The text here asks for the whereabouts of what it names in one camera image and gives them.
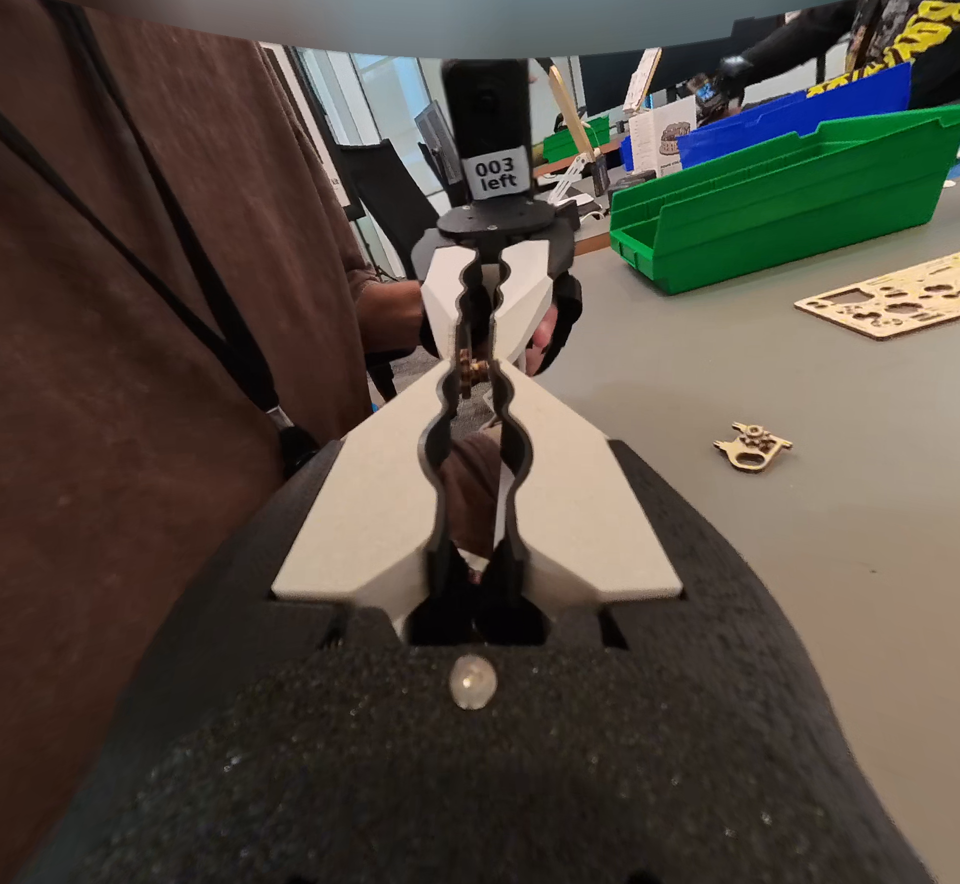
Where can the large green plastic bin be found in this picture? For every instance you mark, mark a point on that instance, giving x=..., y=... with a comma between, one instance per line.
x=780, y=223

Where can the white product box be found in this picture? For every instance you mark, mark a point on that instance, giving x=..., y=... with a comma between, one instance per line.
x=660, y=133

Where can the person's left hand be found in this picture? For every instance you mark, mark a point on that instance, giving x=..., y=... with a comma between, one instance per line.
x=541, y=335

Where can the wooden gear plate part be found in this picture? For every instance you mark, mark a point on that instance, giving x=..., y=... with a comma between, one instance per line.
x=752, y=446

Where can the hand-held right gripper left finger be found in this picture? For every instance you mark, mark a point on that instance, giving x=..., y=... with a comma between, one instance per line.
x=352, y=516

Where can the person's brown shirt torso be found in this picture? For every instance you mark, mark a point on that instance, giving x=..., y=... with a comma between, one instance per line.
x=112, y=299

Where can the blue plastic bin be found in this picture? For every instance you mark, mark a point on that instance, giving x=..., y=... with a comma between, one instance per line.
x=757, y=130

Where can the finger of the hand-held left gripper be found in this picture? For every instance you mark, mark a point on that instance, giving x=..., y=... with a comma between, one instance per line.
x=442, y=291
x=529, y=284

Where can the person's left forearm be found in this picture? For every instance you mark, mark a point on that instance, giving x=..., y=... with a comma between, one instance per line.
x=386, y=314

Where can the white folding stand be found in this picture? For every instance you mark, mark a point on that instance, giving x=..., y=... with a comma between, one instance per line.
x=566, y=175

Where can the pale wooden stick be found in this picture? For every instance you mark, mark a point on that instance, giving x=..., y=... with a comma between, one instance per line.
x=571, y=115

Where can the small wooden gear assembly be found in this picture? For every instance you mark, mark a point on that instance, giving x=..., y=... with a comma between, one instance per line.
x=472, y=370

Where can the black office chair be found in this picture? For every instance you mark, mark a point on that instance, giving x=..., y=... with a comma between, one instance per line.
x=390, y=201

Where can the computer monitor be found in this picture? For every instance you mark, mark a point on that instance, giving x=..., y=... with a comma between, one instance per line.
x=433, y=141

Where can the punched wooden parts sheet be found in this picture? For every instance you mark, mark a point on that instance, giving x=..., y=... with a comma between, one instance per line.
x=847, y=306

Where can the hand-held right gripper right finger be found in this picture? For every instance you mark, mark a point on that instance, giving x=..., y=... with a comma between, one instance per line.
x=592, y=516

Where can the small green plastic bin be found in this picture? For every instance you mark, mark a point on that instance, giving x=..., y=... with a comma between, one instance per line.
x=566, y=143

